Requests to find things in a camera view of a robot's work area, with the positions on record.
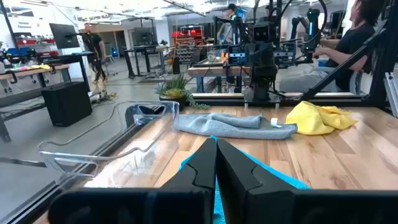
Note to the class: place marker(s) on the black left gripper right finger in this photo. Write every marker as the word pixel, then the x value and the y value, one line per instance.
pixel 280 207

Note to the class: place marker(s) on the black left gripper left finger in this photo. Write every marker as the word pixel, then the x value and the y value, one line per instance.
pixel 140 207

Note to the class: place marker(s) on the teal microfiber towel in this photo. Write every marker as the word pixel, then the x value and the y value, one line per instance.
pixel 219 208

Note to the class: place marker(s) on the grey microfiber towel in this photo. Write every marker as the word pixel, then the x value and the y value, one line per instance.
pixel 224 129

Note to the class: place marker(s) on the yellow microfiber towel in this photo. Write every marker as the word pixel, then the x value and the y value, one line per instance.
pixel 314 119

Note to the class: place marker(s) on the wooden workbench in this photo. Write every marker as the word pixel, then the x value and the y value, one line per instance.
pixel 214 71
pixel 31 72

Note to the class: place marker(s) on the clear plastic bin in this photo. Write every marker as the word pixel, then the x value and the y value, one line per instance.
pixel 146 149

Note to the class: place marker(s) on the shelf with red bins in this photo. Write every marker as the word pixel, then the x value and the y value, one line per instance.
pixel 186 34

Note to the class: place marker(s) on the seated person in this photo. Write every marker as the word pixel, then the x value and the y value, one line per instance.
pixel 351 46

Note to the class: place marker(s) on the potted succulent plant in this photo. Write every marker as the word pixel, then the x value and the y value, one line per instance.
pixel 174 91

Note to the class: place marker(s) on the black box cabinet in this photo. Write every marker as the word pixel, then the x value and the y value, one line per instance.
pixel 66 104

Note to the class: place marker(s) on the black desk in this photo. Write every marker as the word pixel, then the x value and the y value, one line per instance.
pixel 66 56

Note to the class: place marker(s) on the black computer monitor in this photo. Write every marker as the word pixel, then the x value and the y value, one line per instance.
pixel 63 35

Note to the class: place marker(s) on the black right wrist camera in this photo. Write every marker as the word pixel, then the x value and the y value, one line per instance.
pixel 261 33

